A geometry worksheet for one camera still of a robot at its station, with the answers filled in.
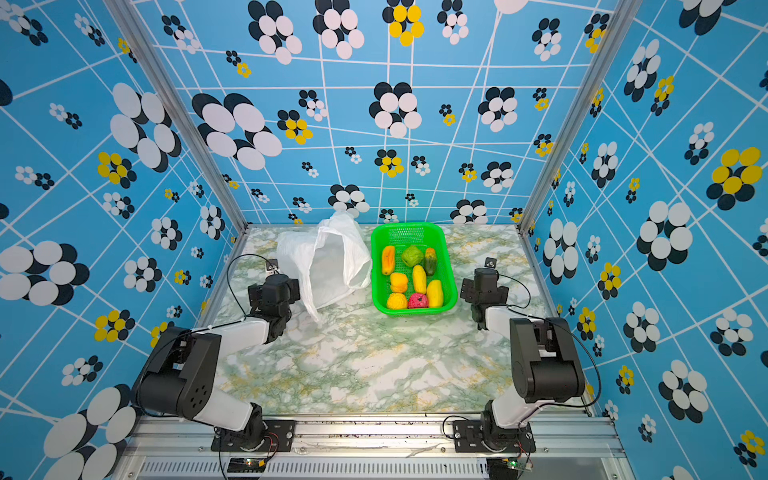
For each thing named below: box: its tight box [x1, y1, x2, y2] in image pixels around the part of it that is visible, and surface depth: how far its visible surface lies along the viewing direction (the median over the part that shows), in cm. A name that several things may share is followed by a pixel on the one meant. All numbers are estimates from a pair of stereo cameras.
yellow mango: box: [427, 279, 443, 308], surface depth 96 cm
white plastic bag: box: [276, 212, 372, 324], surface depth 86 cm
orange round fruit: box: [390, 272, 408, 293], surface depth 100 cm
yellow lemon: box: [388, 292, 407, 309], surface depth 94 cm
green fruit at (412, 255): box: [402, 246, 424, 266], surface depth 105 cm
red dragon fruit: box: [407, 293, 429, 309], surface depth 95 cm
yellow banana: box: [413, 264, 427, 294], surface depth 101 cm
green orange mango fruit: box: [424, 248, 437, 276], surface depth 107 cm
